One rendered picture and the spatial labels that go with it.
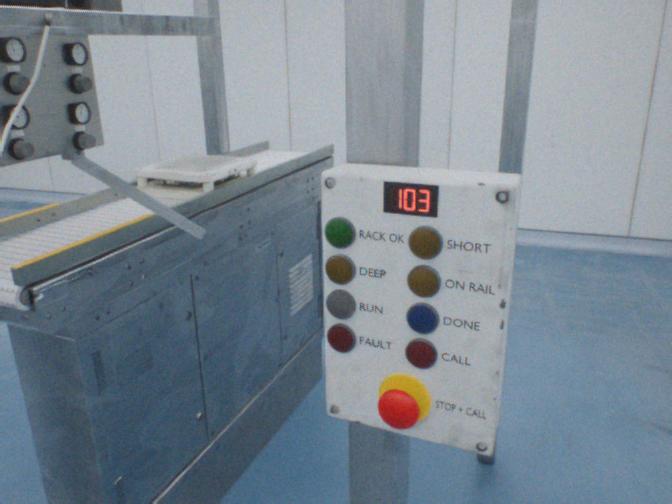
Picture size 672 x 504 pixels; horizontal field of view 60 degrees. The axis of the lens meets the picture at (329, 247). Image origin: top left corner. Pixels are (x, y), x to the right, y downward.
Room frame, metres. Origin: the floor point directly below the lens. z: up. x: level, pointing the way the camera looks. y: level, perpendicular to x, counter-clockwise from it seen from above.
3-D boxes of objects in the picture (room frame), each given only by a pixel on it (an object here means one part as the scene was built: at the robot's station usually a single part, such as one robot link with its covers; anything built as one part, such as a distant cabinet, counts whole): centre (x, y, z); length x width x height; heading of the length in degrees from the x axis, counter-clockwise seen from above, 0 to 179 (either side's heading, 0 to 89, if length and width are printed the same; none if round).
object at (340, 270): (0.50, -0.01, 1.12); 0.03 x 0.01 x 0.03; 66
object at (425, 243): (0.47, -0.08, 1.15); 0.03 x 0.01 x 0.03; 66
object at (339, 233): (0.50, -0.01, 1.15); 0.03 x 0.01 x 0.03; 66
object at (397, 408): (0.47, -0.07, 0.99); 0.04 x 0.04 x 0.04; 66
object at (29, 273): (1.50, 0.25, 0.96); 1.32 x 0.02 x 0.03; 156
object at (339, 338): (0.50, -0.01, 1.05); 0.03 x 0.01 x 0.03; 66
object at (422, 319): (0.47, -0.08, 1.08); 0.03 x 0.01 x 0.03; 66
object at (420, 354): (0.47, -0.08, 1.05); 0.03 x 0.01 x 0.03; 66
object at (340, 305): (0.50, -0.01, 1.08); 0.03 x 0.01 x 0.03; 66
